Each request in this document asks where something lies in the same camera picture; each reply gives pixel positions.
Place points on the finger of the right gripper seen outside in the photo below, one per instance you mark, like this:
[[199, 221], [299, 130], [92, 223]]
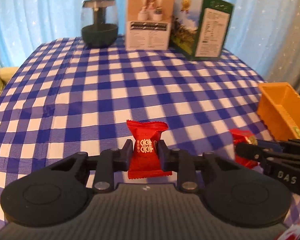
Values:
[[287, 150]]

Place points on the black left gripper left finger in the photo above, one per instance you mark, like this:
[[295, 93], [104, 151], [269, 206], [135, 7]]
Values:
[[108, 162]]

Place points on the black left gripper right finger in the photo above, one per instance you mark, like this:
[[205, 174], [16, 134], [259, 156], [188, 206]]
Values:
[[181, 162]]

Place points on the large red snack packet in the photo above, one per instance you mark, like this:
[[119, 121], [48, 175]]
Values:
[[243, 142]]

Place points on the red candy with gold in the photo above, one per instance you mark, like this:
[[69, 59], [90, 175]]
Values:
[[145, 162]]

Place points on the orange plastic tray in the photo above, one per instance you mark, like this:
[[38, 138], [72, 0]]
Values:
[[279, 109]]

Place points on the blue white checkered tablecloth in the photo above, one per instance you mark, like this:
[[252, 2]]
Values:
[[67, 98]]

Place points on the grey curtain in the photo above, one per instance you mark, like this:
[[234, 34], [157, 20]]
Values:
[[284, 65]]

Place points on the cream sofa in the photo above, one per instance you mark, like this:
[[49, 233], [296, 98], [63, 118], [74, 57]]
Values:
[[7, 73]]

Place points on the green tea box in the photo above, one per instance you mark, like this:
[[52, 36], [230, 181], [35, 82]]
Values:
[[199, 28]]

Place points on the dark glass humidifier jar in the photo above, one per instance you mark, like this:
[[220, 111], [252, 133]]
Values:
[[99, 23]]

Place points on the white beige product box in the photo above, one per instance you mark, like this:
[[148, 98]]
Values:
[[148, 24]]

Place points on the blue star curtain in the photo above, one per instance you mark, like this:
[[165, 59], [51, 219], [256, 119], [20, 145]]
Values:
[[25, 24]]

